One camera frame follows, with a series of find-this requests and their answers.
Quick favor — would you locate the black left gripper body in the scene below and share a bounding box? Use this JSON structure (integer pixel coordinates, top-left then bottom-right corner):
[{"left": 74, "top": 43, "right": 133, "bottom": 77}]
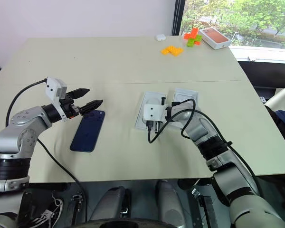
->
[{"left": 59, "top": 93, "right": 83, "bottom": 121}]

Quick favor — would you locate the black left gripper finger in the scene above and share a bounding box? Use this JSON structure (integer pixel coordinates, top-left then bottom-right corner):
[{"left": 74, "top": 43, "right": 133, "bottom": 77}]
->
[
  {"left": 80, "top": 99, "right": 104, "bottom": 116},
  {"left": 69, "top": 88, "right": 91, "bottom": 100}
]

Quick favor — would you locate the dark blue smartphone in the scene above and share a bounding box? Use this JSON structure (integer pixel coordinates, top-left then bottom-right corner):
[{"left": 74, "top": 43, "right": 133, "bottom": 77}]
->
[{"left": 69, "top": 109, "right": 106, "bottom": 153}]

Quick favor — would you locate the white phone box lid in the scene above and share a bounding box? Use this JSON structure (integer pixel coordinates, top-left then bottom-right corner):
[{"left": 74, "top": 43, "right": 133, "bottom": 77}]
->
[{"left": 167, "top": 87, "right": 200, "bottom": 130}]

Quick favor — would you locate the phone box with orange print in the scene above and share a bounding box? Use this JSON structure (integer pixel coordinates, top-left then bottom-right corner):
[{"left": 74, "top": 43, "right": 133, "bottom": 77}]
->
[{"left": 199, "top": 27, "right": 232, "bottom": 50}]

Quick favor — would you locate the yellow toy brick piece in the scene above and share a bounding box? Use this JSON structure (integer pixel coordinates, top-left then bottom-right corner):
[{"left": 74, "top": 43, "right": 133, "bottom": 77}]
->
[{"left": 160, "top": 45, "right": 184, "bottom": 57}]

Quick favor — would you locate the green toy brick piece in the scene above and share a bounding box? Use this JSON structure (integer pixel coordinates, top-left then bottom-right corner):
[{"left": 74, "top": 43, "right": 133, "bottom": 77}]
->
[{"left": 186, "top": 35, "right": 203, "bottom": 48}]

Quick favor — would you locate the orange toy brick piece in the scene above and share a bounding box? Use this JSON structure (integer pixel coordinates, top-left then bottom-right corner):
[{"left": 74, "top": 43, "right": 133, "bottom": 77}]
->
[{"left": 183, "top": 27, "right": 200, "bottom": 40}]

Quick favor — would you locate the grey rounded robot leg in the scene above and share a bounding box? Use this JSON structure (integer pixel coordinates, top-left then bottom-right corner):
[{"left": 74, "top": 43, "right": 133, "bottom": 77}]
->
[
  {"left": 155, "top": 180, "right": 186, "bottom": 226},
  {"left": 88, "top": 185, "right": 133, "bottom": 223}
]

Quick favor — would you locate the black side desk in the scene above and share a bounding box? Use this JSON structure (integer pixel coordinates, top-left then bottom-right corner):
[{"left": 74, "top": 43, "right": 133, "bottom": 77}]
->
[{"left": 237, "top": 61, "right": 285, "bottom": 96}]

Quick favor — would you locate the white windowsill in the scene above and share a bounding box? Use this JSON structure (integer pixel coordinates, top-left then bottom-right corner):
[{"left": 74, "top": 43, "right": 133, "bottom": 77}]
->
[{"left": 228, "top": 45, "right": 285, "bottom": 64}]

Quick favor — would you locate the white padded seat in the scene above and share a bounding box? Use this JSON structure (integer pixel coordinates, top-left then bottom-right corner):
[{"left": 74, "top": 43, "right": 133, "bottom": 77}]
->
[{"left": 263, "top": 87, "right": 285, "bottom": 110}]

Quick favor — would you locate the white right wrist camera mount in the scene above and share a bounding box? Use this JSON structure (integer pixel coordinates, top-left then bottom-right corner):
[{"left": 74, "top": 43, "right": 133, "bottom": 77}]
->
[{"left": 143, "top": 103, "right": 167, "bottom": 133}]

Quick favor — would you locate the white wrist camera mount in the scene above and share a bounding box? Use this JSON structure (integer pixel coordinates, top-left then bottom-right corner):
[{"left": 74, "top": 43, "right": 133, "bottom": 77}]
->
[
  {"left": 143, "top": 103, "right": 167, "bottom": 133},
  {"left": 44, "top": 76, "right": 68, "bottom": 122}
]

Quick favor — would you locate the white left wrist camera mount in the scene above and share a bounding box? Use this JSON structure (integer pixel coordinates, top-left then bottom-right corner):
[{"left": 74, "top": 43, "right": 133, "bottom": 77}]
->
[{"left": 44, "top": 76, "right": 68, "bottom": 122}]

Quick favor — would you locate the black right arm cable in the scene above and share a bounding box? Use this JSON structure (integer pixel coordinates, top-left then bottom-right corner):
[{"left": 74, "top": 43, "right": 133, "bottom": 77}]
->
[{"left": 147, "top": 98, "right": 266, "bottom": 198}]

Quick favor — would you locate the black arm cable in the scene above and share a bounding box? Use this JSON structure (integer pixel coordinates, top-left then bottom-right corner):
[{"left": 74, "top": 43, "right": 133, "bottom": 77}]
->
[
  {"left": 147, "top": 98, "right": 266, "bottom": 198},
  {"left": 5, "top": 79, "right": 88, "bottom": 223}
]

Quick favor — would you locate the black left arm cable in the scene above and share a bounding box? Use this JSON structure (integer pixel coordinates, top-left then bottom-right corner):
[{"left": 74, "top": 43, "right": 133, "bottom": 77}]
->
[{"left": 5, "top": 79, "right": 88, "bottom": 223}]

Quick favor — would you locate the dark window frame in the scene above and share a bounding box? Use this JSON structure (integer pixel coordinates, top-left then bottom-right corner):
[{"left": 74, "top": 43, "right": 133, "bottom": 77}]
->
[{"left": 171, "top": 0, "right": 186, "bottom": 36}]

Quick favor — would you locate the white wire bundle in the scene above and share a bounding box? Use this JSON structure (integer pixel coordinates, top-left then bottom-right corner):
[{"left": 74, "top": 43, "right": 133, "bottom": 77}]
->
[{"left": 34, "top": 191, "right": 64, "bottom": 224}]

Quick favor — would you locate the black metal bracket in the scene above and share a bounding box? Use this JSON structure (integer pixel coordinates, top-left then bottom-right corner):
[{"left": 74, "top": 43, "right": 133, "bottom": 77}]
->
[{"left": 190, "top": 187, "right": 214, "bottom": 228}]

